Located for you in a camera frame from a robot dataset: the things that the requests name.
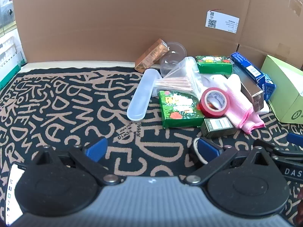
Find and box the light green cardboard box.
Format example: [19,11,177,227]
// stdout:
[260,55,303,124]

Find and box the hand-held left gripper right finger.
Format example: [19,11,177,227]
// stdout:
[185,138,275,186]

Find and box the red tape roll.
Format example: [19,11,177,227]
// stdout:
[199,87,230,118]

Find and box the black tan patterned mat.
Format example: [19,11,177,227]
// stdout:
[0,66,303,218]

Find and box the brown cardboard wall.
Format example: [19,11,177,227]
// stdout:
[12,0,303,72]

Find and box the small dark green box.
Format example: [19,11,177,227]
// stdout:
[200,117,237,139]

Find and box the white rubber band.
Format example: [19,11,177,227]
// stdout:
[192,137,210,165]

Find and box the green plastic strip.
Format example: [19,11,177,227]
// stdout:
[0,61,23,91]

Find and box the grey metal cabinet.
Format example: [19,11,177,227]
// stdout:
[0,1,15,27]

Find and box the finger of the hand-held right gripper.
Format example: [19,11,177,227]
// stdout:
[286,132,303,147]
[253,138,303,158]

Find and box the long blue box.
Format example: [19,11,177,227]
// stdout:
[231,52,266,88]

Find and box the green floral box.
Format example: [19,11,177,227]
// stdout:
[195,55,234,75]
[159,90,204,128]

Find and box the shiny metallic carton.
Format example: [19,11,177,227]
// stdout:
[225,65,264,113]

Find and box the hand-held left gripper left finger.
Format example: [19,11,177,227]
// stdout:
[31,138,121,186]

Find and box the plastic bag of wooden sticks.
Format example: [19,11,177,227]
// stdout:
[151,57,206,100]

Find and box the white shipping label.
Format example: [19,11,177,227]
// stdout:
[205,10,240,32]

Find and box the white plastic rack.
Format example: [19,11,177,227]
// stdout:
[0,32,24,68]

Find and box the translucent white plastic case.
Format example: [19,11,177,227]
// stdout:
[127,68,161,123]

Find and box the copper brown carton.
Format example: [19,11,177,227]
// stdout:
[134,38,170,74]

